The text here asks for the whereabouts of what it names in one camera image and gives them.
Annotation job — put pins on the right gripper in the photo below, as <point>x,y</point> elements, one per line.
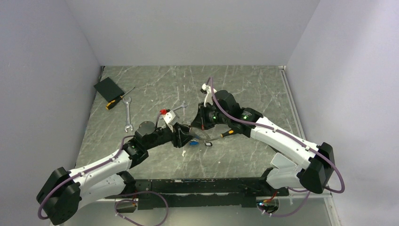
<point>200,121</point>

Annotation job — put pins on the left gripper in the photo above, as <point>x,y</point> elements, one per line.
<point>179,134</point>

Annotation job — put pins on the metal key organizer plate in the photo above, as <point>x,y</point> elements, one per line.
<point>199,134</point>

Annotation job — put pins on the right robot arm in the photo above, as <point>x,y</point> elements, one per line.
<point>304,164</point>

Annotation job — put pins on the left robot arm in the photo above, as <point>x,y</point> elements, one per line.
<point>66,191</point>

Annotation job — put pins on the silver wrench near plate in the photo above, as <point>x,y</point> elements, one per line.
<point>179,107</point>

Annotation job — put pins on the right orange black screwdriver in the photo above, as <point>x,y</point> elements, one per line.
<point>225,134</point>

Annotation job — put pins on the orange black screwdriver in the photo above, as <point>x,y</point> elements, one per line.
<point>225,134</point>
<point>114,102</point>

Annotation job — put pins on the silver wrench left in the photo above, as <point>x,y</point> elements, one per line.
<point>128,126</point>

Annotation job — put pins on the left orange black screwdriver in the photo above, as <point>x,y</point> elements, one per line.
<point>114,102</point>

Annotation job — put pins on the left black box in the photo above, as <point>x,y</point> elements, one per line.
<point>108,89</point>

